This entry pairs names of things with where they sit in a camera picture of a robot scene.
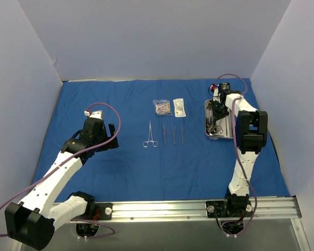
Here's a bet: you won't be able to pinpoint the stainless steel instrument tray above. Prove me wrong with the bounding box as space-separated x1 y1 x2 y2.
204 99 233 140

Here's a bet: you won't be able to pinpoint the white sterile packet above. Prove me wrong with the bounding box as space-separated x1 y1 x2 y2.
173 98 186 118

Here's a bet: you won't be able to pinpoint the steel tweezers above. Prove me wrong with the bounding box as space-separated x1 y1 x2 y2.
181 125 185 145
163 124 167 145
172 125 176 145

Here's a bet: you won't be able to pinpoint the steel hemostat forceps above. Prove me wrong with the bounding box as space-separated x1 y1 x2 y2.
142 121 159 148

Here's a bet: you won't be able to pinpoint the purple printed clear pouch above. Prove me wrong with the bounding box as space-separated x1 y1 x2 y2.
153 99 173 116

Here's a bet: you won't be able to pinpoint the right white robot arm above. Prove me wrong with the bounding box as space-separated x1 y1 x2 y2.
206 82 268 216

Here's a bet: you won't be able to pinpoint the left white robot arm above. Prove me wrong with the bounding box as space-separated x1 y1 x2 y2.
4 115 119 250

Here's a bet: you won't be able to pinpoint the pile of steel instruments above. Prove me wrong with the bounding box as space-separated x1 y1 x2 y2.
205 107 225 136

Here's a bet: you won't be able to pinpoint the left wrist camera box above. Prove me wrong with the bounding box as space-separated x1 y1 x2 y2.
84 110 103 121

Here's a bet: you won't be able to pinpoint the back aluminium frame rail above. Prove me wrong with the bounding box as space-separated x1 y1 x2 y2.
63 78 137 83

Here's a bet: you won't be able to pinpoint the aluminium frame rail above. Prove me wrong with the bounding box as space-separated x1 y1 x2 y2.
17 197 302 225
63 78 137 83

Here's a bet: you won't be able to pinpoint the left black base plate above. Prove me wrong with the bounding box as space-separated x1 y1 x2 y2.
72 202 113 221

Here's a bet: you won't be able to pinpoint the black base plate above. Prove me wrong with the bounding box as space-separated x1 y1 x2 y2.
205 200 253 218
72 202 113 221

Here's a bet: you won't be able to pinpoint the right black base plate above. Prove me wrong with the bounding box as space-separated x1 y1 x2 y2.
205 200 253 218

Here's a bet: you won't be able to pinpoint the front aluminium frame rail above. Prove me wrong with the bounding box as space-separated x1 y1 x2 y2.
17 197 302 225

